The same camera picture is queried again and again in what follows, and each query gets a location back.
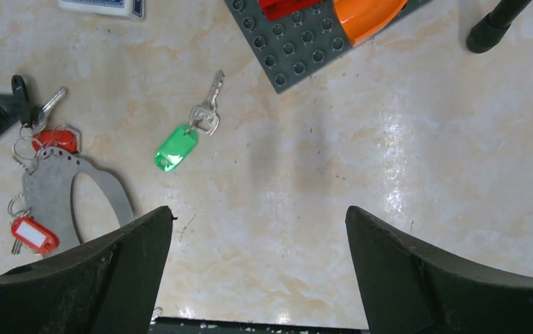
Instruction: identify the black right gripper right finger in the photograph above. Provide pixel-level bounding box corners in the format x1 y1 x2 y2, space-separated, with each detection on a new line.
345 206 533 333

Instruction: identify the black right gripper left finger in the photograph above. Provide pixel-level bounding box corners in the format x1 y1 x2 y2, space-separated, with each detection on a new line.
0 206 174 333

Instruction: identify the red key tag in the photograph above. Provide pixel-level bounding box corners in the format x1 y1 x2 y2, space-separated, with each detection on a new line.
31 127 81 154
10 216 60 255

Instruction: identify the perforated metal keyring plate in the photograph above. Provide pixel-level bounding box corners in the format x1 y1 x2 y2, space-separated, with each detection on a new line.
8 133 135 258

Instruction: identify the silver key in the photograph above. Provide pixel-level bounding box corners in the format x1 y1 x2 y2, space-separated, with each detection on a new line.
185 70 225 136
31 86 68 134

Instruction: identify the green key tag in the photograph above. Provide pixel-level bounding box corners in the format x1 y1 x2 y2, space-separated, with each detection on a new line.
154 125 198 172

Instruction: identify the black key tag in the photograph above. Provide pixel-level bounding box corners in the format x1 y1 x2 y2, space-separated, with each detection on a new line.
11 74 33 127

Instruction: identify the playing card deck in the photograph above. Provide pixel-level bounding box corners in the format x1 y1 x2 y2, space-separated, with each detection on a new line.
57 0 145 21

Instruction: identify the grey lego baseplate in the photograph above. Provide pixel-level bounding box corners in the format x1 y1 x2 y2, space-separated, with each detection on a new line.
225 1 427 94

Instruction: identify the black tripod stand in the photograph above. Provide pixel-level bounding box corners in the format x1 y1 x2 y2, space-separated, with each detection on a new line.
466 0 532 54

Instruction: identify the orange curved lego tube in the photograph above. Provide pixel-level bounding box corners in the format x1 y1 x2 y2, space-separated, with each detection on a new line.
333 0 408 47

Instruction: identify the red lego brick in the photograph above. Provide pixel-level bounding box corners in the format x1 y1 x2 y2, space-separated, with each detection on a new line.
258 0 336 24

